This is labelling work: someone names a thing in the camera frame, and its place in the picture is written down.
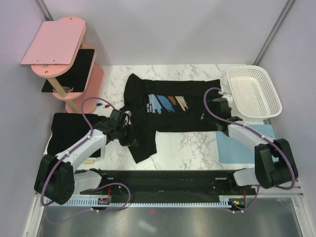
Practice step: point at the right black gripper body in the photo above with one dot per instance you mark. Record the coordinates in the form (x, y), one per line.
(209, 104)

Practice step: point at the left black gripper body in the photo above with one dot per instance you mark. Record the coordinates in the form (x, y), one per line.
(125, 136)

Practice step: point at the black graphic t shirt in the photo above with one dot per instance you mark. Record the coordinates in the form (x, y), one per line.
(166, 106)

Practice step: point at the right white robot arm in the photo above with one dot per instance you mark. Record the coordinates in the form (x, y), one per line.
(274, 164)

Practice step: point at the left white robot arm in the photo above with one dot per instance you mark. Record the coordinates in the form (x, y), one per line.
(57, 179)

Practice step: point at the folded black t shirt stack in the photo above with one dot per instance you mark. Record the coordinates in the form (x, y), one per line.
(66, 130)

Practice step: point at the red marker pen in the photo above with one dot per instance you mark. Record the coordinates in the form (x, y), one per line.
(115, 103)

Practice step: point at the blue marker pen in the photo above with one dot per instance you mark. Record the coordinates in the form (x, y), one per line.
(101, 104)

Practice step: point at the white plastic basket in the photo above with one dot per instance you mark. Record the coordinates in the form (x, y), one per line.
(253, 91)

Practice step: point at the pink three tier shelf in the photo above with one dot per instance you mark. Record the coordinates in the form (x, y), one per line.
(73, 100)

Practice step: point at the wooden stick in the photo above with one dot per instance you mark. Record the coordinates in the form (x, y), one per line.
(88, 161)

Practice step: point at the light blue mat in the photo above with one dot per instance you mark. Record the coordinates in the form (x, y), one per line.
(239, 146)

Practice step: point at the black clipboard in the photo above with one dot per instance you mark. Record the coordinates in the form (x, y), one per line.
(74, 80)

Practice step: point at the pink clipboard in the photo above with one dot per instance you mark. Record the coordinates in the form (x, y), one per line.
(55, 43)

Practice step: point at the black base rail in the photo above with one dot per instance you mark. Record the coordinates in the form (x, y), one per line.
(211, 182)

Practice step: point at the white slotted cable duct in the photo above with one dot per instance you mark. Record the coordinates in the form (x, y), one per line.
(100, 202)

